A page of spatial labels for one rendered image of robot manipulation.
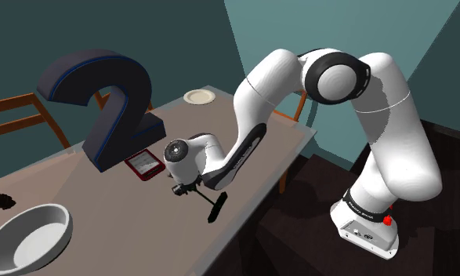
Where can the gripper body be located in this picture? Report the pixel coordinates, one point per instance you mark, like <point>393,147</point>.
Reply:
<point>185,189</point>

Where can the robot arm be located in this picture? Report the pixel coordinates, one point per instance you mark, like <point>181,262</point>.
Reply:
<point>397,153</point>

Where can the grey table with wooden legs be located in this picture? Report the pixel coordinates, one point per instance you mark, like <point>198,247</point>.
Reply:
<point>138,218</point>

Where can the large dark numeral figure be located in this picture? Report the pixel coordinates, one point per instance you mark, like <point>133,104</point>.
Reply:
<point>113,126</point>

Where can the black lumpy object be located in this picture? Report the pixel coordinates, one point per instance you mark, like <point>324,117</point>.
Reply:
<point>0,200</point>

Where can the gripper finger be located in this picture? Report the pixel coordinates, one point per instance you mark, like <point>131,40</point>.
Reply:
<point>217,208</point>

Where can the white bowl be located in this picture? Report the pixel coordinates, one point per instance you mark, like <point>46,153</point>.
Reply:
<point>42,221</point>

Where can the red tablet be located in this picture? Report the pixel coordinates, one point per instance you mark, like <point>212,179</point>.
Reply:
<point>145,165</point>

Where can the white plate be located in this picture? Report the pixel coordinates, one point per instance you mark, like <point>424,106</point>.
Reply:
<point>199,96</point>

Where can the wooden chair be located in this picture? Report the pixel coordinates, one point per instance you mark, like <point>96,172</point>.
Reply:
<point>100,100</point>
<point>300,105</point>
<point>8,103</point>

